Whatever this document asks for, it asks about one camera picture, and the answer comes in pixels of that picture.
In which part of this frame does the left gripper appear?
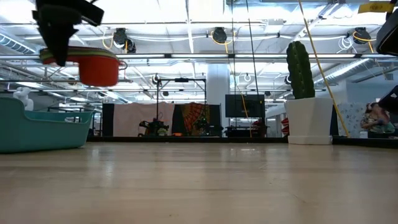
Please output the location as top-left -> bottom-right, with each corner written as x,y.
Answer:
32,0 -> 105,67

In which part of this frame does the orange measuring cup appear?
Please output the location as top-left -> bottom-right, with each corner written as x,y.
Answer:
40,55 -> 121,88

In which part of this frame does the teal plastic basket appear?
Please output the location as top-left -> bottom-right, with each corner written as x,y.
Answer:
0,96 -> 94,154

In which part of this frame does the white humanoid figure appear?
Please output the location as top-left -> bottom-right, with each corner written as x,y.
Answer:
14,86 -> 34,111

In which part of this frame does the pink cloth panel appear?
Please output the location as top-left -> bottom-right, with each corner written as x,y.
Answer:
113,101 -> 175,138

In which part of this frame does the orange patterned tapestry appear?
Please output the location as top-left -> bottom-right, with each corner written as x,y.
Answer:
180,102 -> 215,137

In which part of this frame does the black flat screen monitor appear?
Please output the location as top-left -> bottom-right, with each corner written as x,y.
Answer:
224,94 -> 266,119

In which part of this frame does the green cactus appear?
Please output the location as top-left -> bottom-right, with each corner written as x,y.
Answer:
285,40 -> 317,100

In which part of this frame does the white hexagonal plant pot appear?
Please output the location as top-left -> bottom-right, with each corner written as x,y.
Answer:
284,97 -> 335,146

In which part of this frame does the white floral partition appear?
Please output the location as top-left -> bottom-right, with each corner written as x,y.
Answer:
337,102 -> 368,138

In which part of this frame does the yellow label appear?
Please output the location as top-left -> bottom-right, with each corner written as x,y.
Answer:
357,1 -> 396,14

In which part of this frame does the person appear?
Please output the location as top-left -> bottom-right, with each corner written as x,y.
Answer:
359,101 -> 396,138

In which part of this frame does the black ceiling cable reel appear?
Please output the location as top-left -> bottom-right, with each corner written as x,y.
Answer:
112,27 -> 137,54
353,27 -> 371,44
211,27 -> 228,44

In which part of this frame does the black metal frame stand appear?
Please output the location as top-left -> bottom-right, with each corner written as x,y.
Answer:
155,77 -> 208,138

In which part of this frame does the thin black hanging cable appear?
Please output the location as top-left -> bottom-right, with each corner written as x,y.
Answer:
230,0 -> 237,94

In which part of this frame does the black table frame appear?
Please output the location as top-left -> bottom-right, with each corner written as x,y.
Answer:
86,136 -> 398,149

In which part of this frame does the black coiled hanging cable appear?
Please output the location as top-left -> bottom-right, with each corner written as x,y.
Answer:
244,0 -> 265,138

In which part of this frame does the long yellow cable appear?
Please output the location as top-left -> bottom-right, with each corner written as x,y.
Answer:
297,0 -> 351,138

